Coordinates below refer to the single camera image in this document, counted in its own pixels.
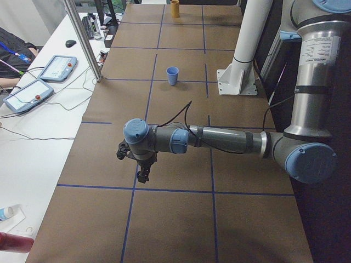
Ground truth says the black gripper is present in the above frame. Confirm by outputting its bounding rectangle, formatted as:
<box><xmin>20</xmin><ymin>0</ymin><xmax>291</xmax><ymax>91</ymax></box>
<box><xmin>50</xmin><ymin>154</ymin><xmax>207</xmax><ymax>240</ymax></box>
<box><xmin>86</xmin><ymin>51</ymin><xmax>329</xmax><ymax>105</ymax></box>
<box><xmin>128</xmin><ymin>152</ymin><xmax>157</xmax><ymax>183</ymax></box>

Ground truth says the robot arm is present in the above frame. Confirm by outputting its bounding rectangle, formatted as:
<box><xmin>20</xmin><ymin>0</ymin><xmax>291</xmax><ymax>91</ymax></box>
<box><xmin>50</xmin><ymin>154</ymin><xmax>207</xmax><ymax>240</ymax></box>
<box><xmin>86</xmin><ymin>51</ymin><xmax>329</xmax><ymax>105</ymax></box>
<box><xmin>116</xmin><ymin>1</ymin><xmax>350</xmax><ymax>184</ymax></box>

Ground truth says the blue ribbed cup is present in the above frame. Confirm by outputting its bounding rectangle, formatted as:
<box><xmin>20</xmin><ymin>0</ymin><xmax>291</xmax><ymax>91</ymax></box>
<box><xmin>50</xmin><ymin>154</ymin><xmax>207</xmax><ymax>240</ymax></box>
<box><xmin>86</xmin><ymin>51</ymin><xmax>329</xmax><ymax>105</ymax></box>
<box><xmin>166</xmin><ymin>66</ymin><xmax>179</xmax><ymax>86</ymax></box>

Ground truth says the wooden cup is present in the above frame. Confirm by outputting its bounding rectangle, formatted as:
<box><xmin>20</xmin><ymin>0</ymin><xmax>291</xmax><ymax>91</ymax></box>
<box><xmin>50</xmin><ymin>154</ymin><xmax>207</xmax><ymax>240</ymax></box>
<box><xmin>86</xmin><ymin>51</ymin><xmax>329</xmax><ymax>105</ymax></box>
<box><xmin>171</xmin><ymin>0</ymin><xmax>180</xmax><ymax>18</ymax></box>

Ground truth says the upper teach pendant tablet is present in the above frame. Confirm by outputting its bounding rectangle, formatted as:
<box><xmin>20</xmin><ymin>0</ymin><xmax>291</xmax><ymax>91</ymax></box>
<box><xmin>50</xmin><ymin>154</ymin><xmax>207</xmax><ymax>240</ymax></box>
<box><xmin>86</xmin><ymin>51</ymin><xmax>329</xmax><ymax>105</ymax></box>
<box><xmin>38</xmin><ymin>55</ymin><xmax>77</xmax><ymax>83</ymax></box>

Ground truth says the teach pendant tablet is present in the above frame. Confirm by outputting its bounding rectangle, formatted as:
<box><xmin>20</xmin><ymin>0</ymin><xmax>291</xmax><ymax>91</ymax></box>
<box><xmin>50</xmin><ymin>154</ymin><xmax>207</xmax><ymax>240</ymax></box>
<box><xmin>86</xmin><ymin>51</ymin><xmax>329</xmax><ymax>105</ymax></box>
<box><xmin>3</xmin><ymin>79</ymin><xmax>54</xmax><ymax>113</ymax></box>
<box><xmin>38</xmin><ymin>55</ymin><xmax>77</xmax><ymax>83</ymax></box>

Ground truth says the lower teach pendant tablet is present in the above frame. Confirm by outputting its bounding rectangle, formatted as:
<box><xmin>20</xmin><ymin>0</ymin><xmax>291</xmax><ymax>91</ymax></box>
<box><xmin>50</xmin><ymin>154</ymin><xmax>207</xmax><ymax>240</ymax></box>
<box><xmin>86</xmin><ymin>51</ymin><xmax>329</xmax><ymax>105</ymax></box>
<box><xmin>3</xmin><ymin>79</ymin><xmax>54</xmax><ymax>113</ymax></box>

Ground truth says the black computer mouse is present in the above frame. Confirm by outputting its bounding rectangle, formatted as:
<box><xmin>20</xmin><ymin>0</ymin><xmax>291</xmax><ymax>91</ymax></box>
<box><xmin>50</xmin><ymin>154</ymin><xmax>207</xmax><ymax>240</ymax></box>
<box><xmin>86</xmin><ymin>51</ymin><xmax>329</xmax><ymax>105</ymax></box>
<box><xmin>65</xmin><ymin>39</ymin><xmax>76</xmax><ymax>48</ymax></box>

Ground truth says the black keyboard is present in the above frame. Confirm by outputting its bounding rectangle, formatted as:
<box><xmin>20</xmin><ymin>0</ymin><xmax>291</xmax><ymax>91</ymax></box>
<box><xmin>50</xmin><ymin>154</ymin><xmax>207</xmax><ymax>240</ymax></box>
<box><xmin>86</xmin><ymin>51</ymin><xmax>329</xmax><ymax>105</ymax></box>
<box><xmin>81</xmin><ymin>16</ymin><xmax>94</xmax><ymax>39</ymax></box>

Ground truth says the white blue tube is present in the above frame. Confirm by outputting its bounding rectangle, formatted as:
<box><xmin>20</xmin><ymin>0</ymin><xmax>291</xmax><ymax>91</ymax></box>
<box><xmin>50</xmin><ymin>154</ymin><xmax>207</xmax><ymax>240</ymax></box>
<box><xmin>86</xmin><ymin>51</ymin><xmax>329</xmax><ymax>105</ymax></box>
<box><xmin>0</xmin><ymin>204</ymin><xmax>21</xmax><ymax>221</ymax></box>

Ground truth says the white paper sheet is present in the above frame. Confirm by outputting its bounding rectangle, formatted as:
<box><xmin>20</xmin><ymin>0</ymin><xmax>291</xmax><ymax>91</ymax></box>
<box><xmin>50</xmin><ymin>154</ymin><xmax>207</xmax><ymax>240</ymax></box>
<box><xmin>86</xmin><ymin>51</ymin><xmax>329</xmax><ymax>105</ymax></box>
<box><xmin>1</xmin><ymin>208</ymin><xmax>26</xmax><ymax>229</ymax></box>

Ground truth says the red bottle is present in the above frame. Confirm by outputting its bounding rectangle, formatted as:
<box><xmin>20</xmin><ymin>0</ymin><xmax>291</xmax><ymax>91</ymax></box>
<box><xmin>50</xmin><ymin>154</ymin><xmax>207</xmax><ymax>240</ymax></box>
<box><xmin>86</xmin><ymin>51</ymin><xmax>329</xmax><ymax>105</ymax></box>
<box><xmin>1</xmin><ymin>232</ymin><xmax>34</xmax><ymax>253</ymax></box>

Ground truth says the seated person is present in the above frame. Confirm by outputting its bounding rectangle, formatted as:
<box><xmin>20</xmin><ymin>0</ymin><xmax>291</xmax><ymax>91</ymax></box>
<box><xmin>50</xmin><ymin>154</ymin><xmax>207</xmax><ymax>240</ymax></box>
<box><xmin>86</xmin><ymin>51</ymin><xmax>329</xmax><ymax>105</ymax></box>
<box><xmin>1</xmin><ymin>27</ymin><xmax>38</xmax><ymax>90</ymax></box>

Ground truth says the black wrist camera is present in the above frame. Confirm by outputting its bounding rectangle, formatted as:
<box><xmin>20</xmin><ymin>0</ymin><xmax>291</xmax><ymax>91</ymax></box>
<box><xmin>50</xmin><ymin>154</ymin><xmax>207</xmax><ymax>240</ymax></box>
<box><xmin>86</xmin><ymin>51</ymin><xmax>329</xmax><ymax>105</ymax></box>
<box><xmin>116</xmin><ymin>140</ymin><xmax>131</xmax><ymax>160</ymax></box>

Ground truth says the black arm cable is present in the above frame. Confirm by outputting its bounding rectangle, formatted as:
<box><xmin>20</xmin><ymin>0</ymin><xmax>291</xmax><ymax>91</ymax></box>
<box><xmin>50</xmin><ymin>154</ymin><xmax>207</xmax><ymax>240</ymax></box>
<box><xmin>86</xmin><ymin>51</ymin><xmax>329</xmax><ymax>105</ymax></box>
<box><xmin>157</xmin><ymin>100</ymin><xmax>296</xmax><ymax>154</ymax></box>

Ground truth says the white camera pole mount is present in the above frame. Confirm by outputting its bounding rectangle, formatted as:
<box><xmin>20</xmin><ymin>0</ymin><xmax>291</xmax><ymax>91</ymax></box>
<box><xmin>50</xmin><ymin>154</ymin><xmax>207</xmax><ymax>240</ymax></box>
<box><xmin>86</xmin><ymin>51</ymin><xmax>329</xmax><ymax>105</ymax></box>
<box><xmin>217</xmin><ymin>0</ymin><xmax>273</xmax><ymax>96</ymax></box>

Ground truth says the aluminium frame post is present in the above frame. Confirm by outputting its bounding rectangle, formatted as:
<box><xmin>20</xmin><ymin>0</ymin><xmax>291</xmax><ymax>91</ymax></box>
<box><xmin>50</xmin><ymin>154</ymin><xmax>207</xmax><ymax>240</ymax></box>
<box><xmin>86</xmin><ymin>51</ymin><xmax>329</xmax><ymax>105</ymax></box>
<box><xmin>63</xmin><ymin>0</ymin><xmax>103</xmax><ymax>83</ymax></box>

